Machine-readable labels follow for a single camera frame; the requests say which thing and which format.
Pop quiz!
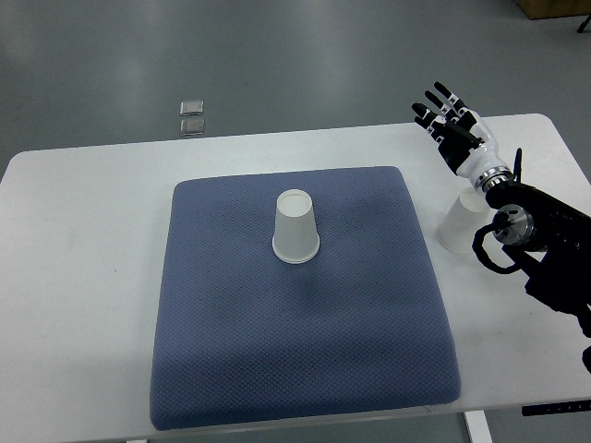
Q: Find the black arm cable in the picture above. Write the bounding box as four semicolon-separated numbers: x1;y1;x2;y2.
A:
471;147;541;274

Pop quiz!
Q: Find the black desk control panel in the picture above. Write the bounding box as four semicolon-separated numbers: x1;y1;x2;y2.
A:
521;400;591;417

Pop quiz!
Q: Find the black stand foot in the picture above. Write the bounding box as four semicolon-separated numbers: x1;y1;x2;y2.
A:
576;15;591;33

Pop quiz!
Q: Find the lower metal floor plate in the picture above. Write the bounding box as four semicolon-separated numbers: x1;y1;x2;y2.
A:
180;118;205;137

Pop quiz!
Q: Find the brown cardboard box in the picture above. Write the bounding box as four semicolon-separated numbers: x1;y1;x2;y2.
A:
516;0;590;20

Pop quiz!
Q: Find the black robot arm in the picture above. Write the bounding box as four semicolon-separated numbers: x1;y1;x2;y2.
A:
412;82;590;336

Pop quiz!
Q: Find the white paper cup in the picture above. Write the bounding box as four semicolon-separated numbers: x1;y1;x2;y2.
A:
436;188;490;254
271;189;320;264

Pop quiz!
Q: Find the upper metal floor plate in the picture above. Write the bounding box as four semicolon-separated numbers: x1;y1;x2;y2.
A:
179;99;204;116

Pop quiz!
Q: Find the metal floor plate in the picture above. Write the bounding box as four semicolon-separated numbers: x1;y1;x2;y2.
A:
180;118;205;137
179;99;204;116

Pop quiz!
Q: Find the blue textured cushion mat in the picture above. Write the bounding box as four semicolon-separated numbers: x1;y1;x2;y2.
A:
150;166;461;430

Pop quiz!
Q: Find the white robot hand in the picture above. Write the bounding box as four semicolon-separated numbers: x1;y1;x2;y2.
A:
412;81;513;191

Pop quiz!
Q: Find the white paper cup on mat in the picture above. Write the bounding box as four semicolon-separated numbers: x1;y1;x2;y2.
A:
271;189;320;264

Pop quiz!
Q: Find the white table leg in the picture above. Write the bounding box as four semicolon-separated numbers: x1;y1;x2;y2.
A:
464;411;493;443

